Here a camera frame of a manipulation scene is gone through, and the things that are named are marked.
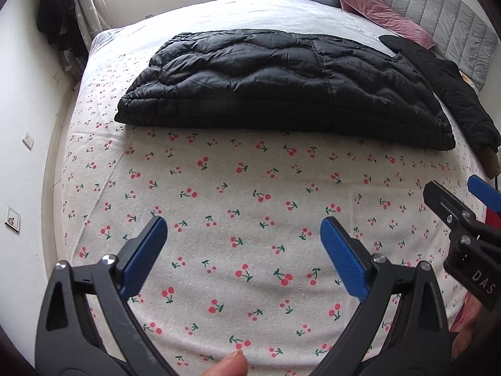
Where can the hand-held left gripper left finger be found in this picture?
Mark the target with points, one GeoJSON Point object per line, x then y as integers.
{"type": "Point", "coordinates": [143, 258]}

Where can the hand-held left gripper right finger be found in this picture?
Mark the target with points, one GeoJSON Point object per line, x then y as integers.
{"type": "Point", "coordinates": [344, 258]}

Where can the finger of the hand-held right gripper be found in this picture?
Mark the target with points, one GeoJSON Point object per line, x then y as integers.
{"type": "Point", "coordinates": [483, 190]}
{"type": "Point", "coordinates": [442, 201]}

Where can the black quilted puffer jacket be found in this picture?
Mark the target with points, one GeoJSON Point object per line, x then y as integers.
{"type": "Point", "coordinates": [289, 86]}

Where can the hanging dark clothes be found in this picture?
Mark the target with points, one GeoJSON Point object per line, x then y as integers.
{"type": "Point", "coordinates": [58, 11]}

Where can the person's right hand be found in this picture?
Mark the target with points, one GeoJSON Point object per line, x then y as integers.
{"type": "Point", "coordinates": [464, 340]}

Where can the person's left hand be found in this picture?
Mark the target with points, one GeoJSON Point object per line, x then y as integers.
{"type": "Point", "coordinates": [229, 366]}

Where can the black fleece jacket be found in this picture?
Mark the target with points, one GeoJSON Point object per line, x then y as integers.
{"type": "Point", "coordinates": [458, 90]}

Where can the bed with cherry print sheet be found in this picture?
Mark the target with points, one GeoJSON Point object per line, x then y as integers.
{"type": "Point", "coordinates": [235, 203]}

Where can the grey padded headboard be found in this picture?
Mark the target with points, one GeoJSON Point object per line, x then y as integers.
{"type": "Point", "coordinates": [438, 8]}

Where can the pink velvet pillow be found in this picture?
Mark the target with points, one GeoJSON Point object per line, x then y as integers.
{"type": "Point", "coordinates": [375, 9]}

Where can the patterned white curtain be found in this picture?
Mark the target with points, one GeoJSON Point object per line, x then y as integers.
{"type": "Point", "coordinates": [84, 4]}

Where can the white wall switch with knob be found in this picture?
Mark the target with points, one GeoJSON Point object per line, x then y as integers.
{"type": "Point", "coordinates": [12, 219]}

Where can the white wall socket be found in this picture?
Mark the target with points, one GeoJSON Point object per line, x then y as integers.
{"type": "Point", "coordinates": [28, 140]}

